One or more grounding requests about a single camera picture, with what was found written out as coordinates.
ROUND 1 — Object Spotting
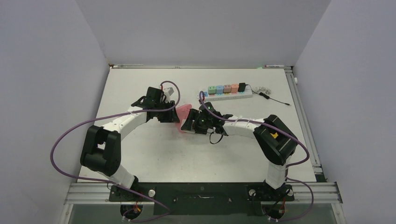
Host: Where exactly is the aluminium frame rail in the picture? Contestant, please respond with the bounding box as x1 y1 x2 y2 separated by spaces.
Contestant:
60 182 346 224

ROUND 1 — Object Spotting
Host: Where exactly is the black power adapter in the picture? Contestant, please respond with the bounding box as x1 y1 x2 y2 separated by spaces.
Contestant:
238 83 246 92

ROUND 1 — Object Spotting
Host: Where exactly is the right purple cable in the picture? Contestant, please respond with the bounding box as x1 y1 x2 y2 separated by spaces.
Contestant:
198 91 314 223

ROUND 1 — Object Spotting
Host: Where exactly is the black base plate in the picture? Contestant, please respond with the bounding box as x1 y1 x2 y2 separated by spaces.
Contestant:
108 182 295 217

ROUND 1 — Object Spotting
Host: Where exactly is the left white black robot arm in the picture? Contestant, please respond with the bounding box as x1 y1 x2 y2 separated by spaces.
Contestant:
80 100 179 201

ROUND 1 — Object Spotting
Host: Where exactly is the green cube plug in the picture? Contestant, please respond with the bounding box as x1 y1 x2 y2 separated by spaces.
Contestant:
207 86 217 95

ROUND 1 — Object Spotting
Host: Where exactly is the pink triangular socket base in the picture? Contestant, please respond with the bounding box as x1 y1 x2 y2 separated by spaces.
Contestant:
176 104 192 133

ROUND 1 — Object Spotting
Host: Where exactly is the tan cube plug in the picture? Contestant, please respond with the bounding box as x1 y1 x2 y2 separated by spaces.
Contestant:
223 84 232 94

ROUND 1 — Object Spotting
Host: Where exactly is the blue cube plug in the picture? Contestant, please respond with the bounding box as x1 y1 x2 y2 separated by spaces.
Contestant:
216 85 224 94

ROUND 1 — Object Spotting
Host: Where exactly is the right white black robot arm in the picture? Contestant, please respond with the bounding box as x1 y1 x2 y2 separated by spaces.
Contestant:
179 102 297 200

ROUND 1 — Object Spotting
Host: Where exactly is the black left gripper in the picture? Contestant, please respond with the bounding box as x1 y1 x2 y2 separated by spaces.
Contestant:
155 100 179 123

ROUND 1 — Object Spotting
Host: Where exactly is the salmon cube plug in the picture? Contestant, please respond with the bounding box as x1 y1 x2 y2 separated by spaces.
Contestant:
231 84 239 93

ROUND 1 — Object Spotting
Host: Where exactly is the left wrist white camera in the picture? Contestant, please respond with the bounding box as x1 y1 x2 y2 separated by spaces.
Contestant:
163 87 174 100

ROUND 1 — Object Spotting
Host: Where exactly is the white long power strip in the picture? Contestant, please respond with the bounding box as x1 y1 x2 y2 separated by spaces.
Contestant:
197 87 253 102

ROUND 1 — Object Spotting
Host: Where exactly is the yellow cube socket plug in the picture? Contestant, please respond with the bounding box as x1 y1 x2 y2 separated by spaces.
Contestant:
271 133 279 139

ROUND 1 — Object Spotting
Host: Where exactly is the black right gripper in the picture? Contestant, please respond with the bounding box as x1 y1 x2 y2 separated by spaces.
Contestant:
183 108 213 134

